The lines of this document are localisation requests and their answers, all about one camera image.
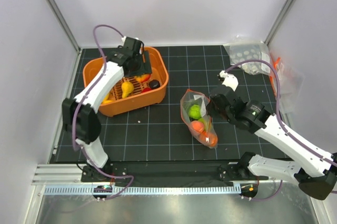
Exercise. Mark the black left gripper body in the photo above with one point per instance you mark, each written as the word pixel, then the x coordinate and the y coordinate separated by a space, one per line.
pixel 140 68

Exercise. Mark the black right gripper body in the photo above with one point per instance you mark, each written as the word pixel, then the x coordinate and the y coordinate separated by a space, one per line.
pixel 213 111

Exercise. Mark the orange toy persimmon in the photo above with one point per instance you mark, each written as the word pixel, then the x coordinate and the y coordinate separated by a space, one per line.
pixel 142 78

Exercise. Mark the dark purple toy fruit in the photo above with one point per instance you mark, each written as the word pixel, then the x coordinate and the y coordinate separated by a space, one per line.
pixel 154 84

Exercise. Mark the clear orange-zip bag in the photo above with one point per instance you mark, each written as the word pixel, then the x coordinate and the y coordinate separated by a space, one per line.
pixel 190 98

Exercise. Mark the green toy lime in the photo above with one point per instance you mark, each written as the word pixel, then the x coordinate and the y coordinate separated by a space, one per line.
pixel 195 112

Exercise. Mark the orange plastic basket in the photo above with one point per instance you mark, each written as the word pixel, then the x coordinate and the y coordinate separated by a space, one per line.
pixel 152 91

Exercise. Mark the pink toy peach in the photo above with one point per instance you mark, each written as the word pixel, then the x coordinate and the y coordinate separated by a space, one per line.
pixel 197 126

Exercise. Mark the green toy apple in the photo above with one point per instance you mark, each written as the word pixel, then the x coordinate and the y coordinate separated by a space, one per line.
pixel 204 122

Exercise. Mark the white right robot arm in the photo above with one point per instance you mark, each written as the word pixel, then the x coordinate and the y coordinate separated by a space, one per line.
pixel 312 169

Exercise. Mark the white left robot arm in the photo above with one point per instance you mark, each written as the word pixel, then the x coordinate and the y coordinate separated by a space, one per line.
pixel 79 114

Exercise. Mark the bag of white pieces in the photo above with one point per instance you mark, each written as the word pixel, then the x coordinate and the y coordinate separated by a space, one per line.
pixel 241 49

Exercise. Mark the spare clear orange-zip bags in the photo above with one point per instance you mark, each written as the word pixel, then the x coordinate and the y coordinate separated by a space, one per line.
pixel 291 81

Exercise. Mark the yellow toy pear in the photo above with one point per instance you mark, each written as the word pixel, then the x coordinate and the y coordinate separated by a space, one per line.
pixel 127 88

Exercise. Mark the red toy tomato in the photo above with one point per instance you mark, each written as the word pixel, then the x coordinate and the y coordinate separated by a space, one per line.
pixel 146 90

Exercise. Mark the yellow toy mango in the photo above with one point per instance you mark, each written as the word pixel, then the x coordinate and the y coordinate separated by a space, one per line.
pixel 106 97

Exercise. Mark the black grid cutting mat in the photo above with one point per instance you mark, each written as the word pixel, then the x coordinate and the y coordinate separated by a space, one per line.
pixel 157 133

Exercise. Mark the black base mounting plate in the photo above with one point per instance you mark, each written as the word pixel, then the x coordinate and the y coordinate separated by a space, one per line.
pixel 183 174

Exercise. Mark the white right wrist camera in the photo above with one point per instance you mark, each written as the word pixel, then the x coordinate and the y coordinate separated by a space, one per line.
pixel 228 80

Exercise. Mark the white slotted cable duct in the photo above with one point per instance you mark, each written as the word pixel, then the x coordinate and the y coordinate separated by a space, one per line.
pixel 101 190

